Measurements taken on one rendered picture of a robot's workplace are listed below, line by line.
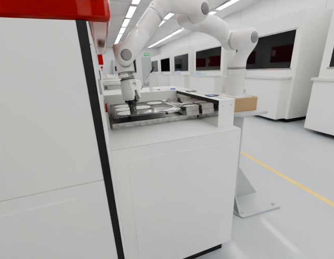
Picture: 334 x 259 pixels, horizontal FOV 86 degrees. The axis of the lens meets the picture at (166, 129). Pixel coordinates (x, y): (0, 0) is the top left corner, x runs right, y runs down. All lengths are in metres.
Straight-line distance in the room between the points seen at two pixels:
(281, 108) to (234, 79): 2.97
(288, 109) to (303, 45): 1.15
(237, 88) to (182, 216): 0.87
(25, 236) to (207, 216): 0.81
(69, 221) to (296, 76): 4.08
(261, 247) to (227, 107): 0.96
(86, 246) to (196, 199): 0.54
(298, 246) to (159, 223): 0.96
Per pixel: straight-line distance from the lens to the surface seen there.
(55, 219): 0.63
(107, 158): 0.53
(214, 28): 1.18
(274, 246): 1.54
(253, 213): 1.69
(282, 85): 4.09
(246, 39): 1.27
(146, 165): 0.79
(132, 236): 1.01
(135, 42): 0.86
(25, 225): 0.65
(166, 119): 1.03
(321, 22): 4.57
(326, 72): 3.90
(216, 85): 5.77
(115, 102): 1.30
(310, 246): 1.65
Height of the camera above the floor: 1.11
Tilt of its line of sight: 18 degrees down
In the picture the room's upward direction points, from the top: 3 degrees counter-clockwise
